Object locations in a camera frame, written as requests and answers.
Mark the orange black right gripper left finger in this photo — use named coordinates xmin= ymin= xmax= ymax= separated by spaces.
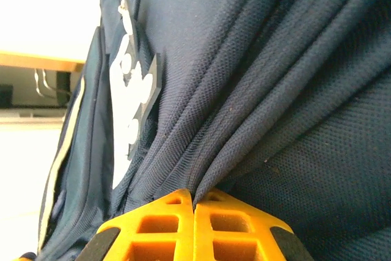
xmin=76 ymin=189 xmax=196 ymax=261

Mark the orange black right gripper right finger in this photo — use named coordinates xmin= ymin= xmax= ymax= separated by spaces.
xmin=194 ymin=189 xmax=315 ymax=261

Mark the navy blue backpack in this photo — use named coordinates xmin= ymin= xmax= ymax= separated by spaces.
xmin=36 ymin=0 xmax=391 ymax=261

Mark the wooden desk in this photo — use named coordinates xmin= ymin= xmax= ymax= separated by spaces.
xmin=0 ymin=50 xmax=86 ymax=106

